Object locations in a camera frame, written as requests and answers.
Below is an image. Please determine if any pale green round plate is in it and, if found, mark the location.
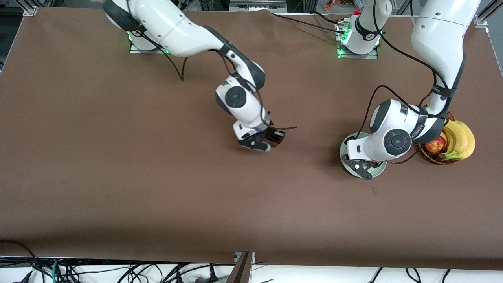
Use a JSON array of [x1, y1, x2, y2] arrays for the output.
[[340, 132, 388, 180]]

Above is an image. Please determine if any brown wicker basket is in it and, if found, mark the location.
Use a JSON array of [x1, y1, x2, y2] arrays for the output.
[[416, 103, 461, 165]]

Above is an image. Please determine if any red apple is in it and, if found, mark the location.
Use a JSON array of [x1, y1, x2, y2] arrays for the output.
[[424, 136, 447, 154]]

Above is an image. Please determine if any brown table cover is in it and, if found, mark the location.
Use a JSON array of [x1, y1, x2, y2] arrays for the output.
[[0, 7, 503, 272]]

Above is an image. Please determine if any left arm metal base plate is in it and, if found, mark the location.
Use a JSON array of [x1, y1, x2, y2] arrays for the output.
[[335, 18, 379, 60]]

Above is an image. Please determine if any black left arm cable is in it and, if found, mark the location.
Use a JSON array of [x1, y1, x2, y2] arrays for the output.
[[356, 0, 452, 165]]

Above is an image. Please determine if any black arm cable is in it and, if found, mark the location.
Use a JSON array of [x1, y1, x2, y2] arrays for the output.
[[128, 22, 298, 131], [356, 0, 452, 165]]

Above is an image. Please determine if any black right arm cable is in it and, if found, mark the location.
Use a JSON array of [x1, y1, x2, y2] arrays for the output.
[[128, 22, 298, 131]]

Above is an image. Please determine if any black table cable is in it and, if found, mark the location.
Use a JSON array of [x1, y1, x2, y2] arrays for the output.
[[271, 13, 346, 33], [312, 11, 346, 25]]

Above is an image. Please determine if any silver metal bracket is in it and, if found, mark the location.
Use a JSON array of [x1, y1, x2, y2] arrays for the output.
[[234, 251, 256, 265]]

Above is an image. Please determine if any grey metal rail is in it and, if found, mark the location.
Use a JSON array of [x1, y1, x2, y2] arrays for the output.
[[229, 0, 288, 13]]

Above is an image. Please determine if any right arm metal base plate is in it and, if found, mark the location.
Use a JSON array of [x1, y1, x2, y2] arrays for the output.
[[129, 33, 170, 54]]

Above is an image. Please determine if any aluminium frame profile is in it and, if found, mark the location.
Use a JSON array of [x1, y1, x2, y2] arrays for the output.
[[20, 0, 39, 17], [473, 0, 503, 29]]

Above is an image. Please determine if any thick black floor cable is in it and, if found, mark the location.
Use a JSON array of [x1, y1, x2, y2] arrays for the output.
[[0, 239, 46, 283]]

